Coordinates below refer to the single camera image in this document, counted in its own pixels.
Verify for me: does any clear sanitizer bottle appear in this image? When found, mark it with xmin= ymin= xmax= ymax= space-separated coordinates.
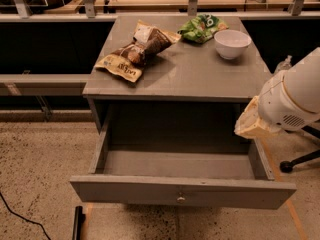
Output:
xmin=274 ymin=55 xmax=292 ymax=74

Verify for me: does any black bar on floor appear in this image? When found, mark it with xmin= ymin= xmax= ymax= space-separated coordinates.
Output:
xmin=72 ymin=206 xmax=85 ymax=240

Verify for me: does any white bowl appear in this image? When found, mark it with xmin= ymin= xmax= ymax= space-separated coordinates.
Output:
xmin=214 ymin=29 xmax=252 ymax=60

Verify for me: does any green chip bag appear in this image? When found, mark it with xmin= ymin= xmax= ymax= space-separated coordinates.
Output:
xmin=178 ymin=14 xmax=229 ymax=44

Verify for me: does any brass top drawer knob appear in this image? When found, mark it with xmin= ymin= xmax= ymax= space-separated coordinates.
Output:
xmin=176 ymin=192 xmax=186 ymax=204

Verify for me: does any brown and yellow chip bag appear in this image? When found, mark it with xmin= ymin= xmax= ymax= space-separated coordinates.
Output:
xmin=95 ymin=20 xmax=181 ymax=83

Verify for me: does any black floor cable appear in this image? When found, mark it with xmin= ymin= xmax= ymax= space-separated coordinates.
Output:
xmin=0 ymin=191 xmax=53 ymax=240

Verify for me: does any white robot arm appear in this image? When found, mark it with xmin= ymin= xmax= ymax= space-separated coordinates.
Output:
xmin=234 ymin=47 xmax=320 ymax=139

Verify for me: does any grey top drawer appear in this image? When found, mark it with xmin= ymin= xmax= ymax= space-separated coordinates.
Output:
xmin=70 ymin=102 xmax=296 ymax=209

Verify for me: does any black office chair base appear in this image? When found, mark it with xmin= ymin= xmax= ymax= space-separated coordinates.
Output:
xmin=279 ymin=126 xmax=320 ymax=173

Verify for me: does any grey wooden cabinet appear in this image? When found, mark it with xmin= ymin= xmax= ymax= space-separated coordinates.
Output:
xmin=82 ymin=15 xmax=273 ymax=133

